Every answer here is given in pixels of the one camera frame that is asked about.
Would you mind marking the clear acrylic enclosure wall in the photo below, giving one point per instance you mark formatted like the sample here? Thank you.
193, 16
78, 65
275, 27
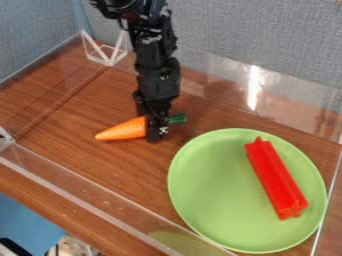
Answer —
104, 189

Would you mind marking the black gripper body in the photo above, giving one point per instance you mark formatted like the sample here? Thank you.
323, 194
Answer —
160, 82

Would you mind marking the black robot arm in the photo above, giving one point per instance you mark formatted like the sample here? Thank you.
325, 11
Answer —
146, 19

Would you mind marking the orange toy carrot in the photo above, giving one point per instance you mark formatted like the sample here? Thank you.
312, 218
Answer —
140, 128

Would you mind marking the clear acrylic corner bracket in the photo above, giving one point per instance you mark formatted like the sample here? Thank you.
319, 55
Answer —
105, 54

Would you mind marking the red plastic block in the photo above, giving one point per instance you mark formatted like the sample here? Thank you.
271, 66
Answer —
283, 190

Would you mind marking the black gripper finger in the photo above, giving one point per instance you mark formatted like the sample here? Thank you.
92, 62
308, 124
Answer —
158, 109
140, 104

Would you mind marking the green plate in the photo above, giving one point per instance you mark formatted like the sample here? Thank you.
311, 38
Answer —
220, 198

